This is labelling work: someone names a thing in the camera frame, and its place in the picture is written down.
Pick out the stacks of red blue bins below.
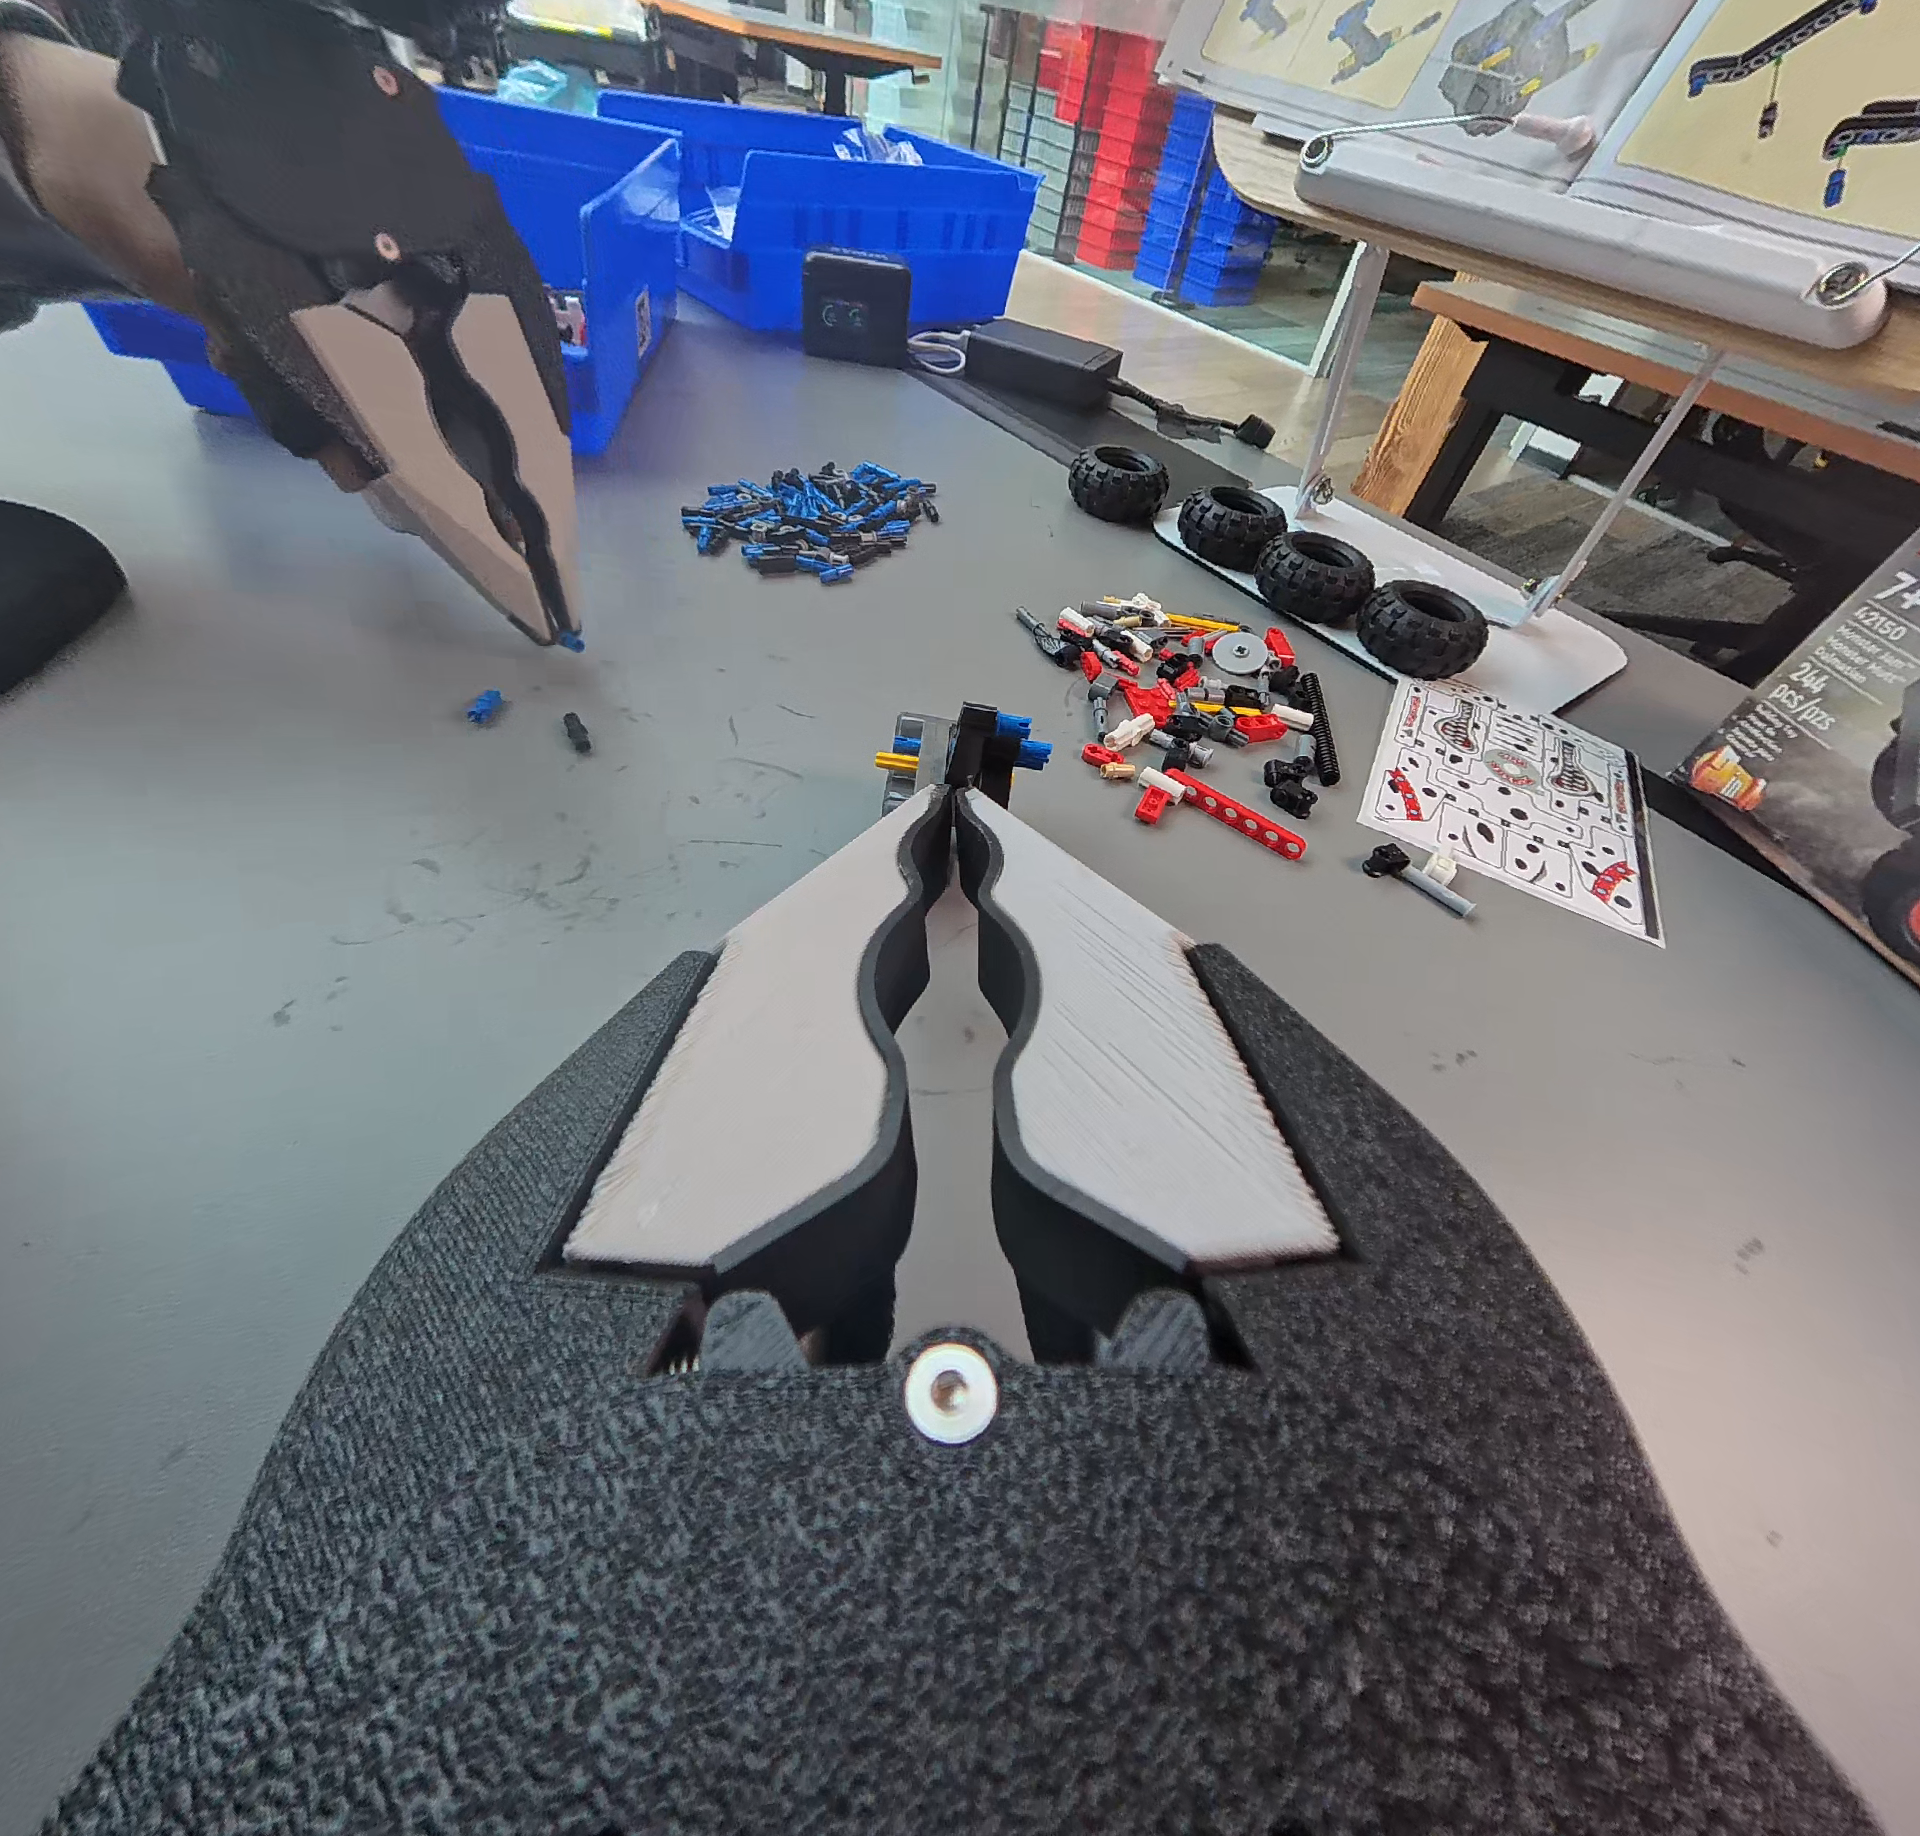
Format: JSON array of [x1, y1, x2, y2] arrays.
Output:
[[1049, 22, 1307, 309]]

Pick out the red beam with holes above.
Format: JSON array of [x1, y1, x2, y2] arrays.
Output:
[[1136, 765, 1310, 863]]

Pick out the black toy tire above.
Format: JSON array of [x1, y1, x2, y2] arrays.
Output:
[[1066, 445, 1172, 525], [1356, 579, 1492, 682], [1177, 484, 1290, 572], [1253, 532, 1378, 628]]

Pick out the wooden background desk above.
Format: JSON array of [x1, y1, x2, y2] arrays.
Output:
[[630, 0, 944, 113]]

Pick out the pile of mixed brick parts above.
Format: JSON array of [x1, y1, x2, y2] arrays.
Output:
[[1018, 591, 1321, 819]]

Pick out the black cable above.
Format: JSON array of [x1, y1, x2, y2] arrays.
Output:
[[1109, 376, 1276, 450]]

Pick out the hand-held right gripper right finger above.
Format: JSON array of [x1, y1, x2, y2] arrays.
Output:
[[956, 792, 1341, 1364]]

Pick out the black round pad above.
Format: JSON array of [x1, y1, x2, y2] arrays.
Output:
[[0, 502, 129, 699]]

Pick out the black cube device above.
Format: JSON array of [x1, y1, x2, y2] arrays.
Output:
[[801, 249, 914, 361]]

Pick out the pile of blue black pins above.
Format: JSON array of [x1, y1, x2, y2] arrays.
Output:
[[682, 461, 943, 581]]

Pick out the wooden side table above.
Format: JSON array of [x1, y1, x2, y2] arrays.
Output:
[[1349, 281, 1920, 519]]

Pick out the black power adapter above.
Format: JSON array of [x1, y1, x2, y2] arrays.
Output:
[[965, 316, 1125, 414]]

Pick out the partly built brick assembly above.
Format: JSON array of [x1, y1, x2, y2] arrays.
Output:
[[874, 701, 1054, 819]]

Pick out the building instruction booklet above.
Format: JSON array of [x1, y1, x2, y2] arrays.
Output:
[[1155, 0, 1920, 239]]

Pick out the large blue plastic bin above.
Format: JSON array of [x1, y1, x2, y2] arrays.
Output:
[[82, 85, 683, 461]]

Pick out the grey desk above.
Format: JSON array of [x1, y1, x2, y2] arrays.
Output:
[[0, 268, 1920, 1836]]

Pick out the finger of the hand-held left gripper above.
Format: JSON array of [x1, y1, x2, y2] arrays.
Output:
[[447, 284, 586, 640], [290, 291, 557, 647]]

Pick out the black office chair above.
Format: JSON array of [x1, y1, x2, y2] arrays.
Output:
[[1635, 492, 1847, 684]]

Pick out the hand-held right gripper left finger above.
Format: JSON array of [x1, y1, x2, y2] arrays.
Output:
[[562, 782, 962, 1366]]

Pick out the toy set cardboard box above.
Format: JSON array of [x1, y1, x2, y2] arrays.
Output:
[[1670, 522, 1920, 990]]

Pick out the white sticker sheet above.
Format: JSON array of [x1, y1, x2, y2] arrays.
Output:
[[1356, 677, 1670, 949]]

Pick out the white book stand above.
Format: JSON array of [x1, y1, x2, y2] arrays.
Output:
[[1153, 112, 1920, 715]]

